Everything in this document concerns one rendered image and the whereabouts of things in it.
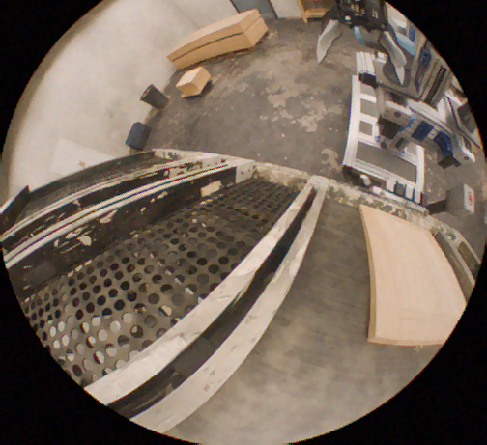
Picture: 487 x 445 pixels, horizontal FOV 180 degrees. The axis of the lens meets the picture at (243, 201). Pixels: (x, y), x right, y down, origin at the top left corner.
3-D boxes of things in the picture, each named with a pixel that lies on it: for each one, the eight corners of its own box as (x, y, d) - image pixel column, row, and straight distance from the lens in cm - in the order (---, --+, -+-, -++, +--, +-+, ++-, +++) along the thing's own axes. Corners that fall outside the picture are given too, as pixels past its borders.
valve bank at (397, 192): (416, 199, 118) (438, 190, 100) (413, 221, 114) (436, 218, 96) (352, 174, 100) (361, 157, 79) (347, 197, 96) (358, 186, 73)
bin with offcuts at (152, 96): (173, 95, 437) (156, 81, 420) (163, 111, 418) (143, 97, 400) (164, 97, 482) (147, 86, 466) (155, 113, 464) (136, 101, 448)
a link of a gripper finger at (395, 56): (408, 90, 29) (376, 31, 28) (398, 83, 34) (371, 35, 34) (423, 86, 30) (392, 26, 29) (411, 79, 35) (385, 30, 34)
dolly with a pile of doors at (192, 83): (214, 78, 343) (203, 66, 328) (203, 97, 315) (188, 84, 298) (195, 83, 388) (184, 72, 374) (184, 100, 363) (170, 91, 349)
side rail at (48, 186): (155, 163, 139) (154, 150, 137) (32, 209, 136) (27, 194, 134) (151, 162, 146) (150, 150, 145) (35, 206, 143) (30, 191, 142)
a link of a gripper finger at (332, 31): (299, 54, 28) (329, 13, 28) (306, 53, 34) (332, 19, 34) (315, 65, 28) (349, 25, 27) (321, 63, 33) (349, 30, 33)
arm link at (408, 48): (412, 73, 83) (419, 48, 79) (384, 58, 82) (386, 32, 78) (411, 62, 94) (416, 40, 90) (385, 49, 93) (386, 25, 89)
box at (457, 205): (455, 197, 123) (473, 190, 113) (454, 217, 120) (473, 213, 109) (445, 190, 115) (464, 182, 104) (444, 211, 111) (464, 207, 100)
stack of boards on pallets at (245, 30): (270, 33, 451) (257, 8, 431) (256, 52, 364) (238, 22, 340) (199, 52, 590) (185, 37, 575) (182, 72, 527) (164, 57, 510)
